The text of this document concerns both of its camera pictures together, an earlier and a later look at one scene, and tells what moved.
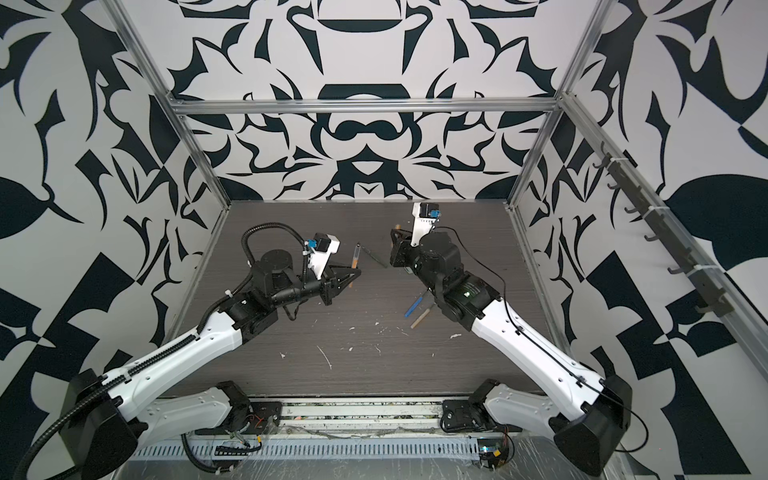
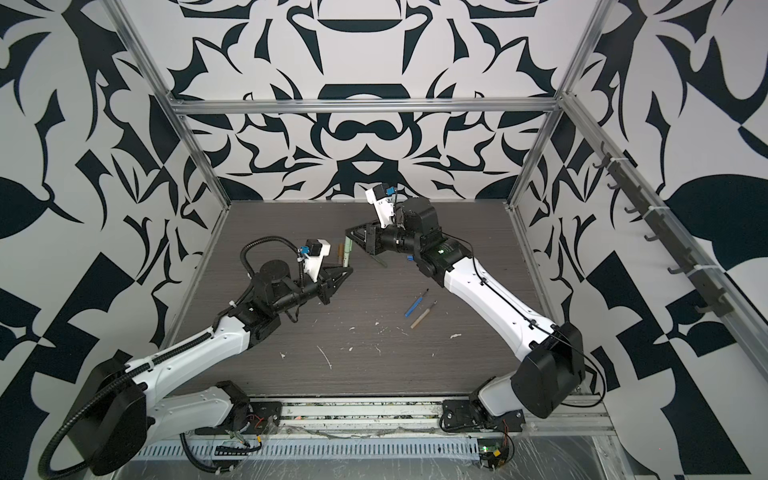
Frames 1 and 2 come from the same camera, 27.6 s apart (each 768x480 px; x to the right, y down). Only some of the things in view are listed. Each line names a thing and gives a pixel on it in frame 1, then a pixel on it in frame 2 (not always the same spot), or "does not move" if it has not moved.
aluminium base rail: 321,416 does not move
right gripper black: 402,252 to 377,237
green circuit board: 492,452 does not move
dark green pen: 375,257 does not move
